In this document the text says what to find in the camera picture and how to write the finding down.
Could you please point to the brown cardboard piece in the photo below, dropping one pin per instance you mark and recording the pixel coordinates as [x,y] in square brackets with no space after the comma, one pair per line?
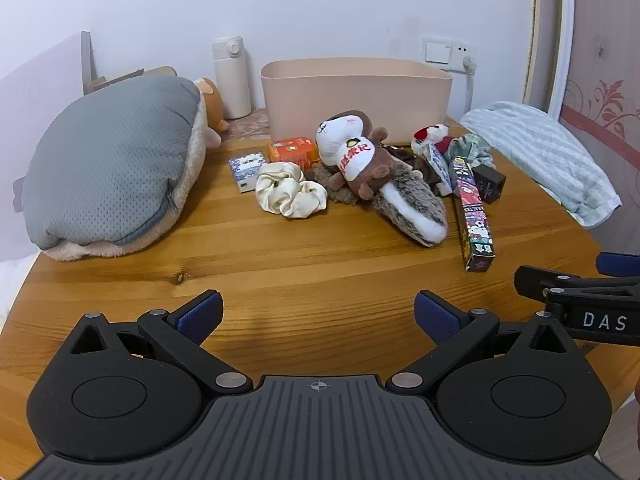
[91,62]

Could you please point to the blue white tissue pack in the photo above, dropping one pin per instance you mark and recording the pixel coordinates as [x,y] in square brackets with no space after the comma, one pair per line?
[436,162]
[246,169]

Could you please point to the white wall socket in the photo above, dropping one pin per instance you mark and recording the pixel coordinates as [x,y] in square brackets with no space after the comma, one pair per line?
[461,51]

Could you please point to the white wall switch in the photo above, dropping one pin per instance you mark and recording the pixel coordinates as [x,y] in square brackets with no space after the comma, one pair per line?
[436,51]

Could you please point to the red white plush hair clip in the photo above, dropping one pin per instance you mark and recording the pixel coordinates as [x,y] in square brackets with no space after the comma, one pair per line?
[430,135]

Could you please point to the squirrel plush toy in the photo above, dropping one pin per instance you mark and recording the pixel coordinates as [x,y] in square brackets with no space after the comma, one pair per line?
[352,160]

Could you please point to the green plaid scrunchie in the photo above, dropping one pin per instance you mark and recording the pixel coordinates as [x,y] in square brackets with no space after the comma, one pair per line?
[467,147]

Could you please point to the orange small box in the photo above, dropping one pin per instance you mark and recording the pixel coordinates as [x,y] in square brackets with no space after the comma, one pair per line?
[292,152]

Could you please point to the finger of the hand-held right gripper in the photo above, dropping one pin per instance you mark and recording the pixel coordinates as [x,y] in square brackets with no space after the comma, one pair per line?
[575,280]
[620,263]

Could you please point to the wooden trim strip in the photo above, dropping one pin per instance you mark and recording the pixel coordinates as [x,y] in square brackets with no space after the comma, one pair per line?
[536,35]

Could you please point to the white framed floral headboard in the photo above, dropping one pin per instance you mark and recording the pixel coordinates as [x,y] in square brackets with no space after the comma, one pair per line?
[600,60]

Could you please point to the grey beige plush cushion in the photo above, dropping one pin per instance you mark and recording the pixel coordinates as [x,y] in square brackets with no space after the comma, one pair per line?
[110,160]

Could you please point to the brown furry scrunchie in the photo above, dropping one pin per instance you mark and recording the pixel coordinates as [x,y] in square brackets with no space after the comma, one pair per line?
[327,181]

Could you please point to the cream satin scrunchie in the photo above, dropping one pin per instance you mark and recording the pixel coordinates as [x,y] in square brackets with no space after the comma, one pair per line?
[287,190]

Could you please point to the pink plastic container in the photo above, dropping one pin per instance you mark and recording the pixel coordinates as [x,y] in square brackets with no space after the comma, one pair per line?
[350,100]

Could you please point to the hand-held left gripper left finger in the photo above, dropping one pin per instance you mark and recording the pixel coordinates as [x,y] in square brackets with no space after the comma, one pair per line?
[200,317]

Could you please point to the long colourful printed box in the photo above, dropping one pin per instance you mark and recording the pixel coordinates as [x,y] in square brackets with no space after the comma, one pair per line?
[475,225]

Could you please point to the white thermos bottle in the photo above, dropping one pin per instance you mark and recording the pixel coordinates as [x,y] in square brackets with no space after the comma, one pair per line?
[231,80]

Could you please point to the brown cloth bow with tag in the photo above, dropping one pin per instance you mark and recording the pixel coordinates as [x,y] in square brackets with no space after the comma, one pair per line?
[407,160]

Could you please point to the brown plush toy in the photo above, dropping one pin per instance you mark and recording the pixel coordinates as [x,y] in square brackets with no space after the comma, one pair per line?
[212,102]

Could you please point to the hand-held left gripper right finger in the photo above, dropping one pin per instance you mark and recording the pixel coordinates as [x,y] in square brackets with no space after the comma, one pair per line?
[437,317]

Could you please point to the green striped blanket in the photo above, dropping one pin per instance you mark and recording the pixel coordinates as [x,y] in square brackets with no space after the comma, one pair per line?
[540,155]

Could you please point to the black small box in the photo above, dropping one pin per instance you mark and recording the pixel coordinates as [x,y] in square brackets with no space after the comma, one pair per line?
[490,182]

